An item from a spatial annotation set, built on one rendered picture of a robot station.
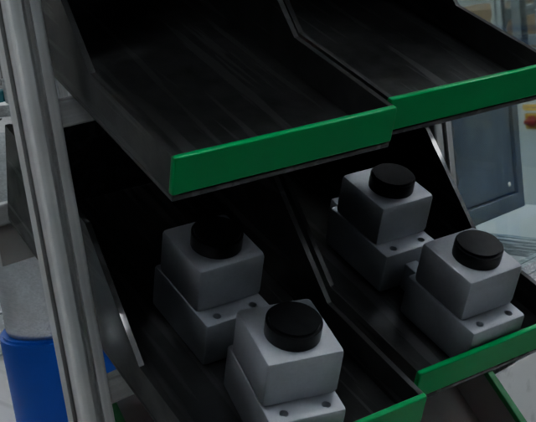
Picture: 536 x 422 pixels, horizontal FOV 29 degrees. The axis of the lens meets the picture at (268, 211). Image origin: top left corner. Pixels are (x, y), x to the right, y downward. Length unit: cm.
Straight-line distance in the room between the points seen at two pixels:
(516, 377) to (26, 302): 77
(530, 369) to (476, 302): 110
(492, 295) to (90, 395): 25
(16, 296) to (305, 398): 91
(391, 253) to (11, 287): 82
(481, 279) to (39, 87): 28
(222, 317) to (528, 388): 118
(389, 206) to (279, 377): 19
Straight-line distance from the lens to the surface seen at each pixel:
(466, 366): 65
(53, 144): 57
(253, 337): 54
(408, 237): 71
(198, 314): 60
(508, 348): 67
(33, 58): 57
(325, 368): 55
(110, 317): 60
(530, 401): 176
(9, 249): 77
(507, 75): 64
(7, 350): 146
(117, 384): 61
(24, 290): 142
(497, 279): 65
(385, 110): 54
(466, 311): 64
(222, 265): 59
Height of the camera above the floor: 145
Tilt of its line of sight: 13 degrees down
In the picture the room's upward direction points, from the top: 8 degrees counter-clockwise
